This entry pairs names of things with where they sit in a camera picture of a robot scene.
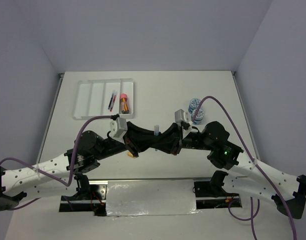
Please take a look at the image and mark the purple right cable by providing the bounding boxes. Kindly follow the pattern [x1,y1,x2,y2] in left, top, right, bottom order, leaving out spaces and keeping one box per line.
[191,96,298,240]

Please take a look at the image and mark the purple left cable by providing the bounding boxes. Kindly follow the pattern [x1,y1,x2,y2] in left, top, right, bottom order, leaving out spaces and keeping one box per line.
[0,113,118,211]

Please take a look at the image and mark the red gel pen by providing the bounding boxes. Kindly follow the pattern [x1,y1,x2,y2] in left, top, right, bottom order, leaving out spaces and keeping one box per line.
[109,91,117,111]

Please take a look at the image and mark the orange highlighter cap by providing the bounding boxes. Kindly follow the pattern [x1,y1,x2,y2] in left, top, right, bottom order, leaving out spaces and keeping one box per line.
[127,152,138,159]

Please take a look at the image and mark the silver foil sheet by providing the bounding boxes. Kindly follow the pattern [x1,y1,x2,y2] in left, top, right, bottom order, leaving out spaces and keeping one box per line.
[106,179,198,217]

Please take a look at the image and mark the pink capped crayon tube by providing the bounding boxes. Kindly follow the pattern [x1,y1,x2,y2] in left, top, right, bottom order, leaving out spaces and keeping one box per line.
[120,93,130,114]

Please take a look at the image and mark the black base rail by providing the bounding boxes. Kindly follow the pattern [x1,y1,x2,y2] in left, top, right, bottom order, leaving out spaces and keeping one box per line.
[59,178,242,217]

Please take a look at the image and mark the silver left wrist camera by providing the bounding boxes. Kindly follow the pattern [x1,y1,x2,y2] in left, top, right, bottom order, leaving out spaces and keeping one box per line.
[110,117,128,144]

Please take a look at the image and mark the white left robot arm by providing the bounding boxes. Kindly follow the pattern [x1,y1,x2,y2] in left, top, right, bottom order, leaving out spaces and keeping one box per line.
[0,116,172,211]

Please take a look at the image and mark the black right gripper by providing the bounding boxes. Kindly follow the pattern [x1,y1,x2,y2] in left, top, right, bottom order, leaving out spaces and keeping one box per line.
[153,121,213,155]

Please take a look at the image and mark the white compartment tray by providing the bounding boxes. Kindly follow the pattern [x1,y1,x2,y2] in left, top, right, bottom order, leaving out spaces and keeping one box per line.
[72,78,134,120]

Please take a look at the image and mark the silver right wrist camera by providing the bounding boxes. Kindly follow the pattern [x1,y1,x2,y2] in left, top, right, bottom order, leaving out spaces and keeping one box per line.
[175,109,192,134]

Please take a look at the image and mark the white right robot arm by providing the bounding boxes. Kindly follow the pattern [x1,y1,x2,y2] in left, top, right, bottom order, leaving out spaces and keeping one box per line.
[150,121,306,219]

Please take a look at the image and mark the purple cable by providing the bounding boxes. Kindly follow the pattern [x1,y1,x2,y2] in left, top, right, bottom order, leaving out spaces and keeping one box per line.
[0,113,118,211]
[191,96,298,240]

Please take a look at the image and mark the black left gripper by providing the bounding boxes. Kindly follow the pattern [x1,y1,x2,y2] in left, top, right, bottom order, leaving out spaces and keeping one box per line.
[94,120,162,161]

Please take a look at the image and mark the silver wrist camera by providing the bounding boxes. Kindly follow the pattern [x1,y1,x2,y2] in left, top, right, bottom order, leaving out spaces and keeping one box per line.
[175,109,192,134]
[110,117,128,144]

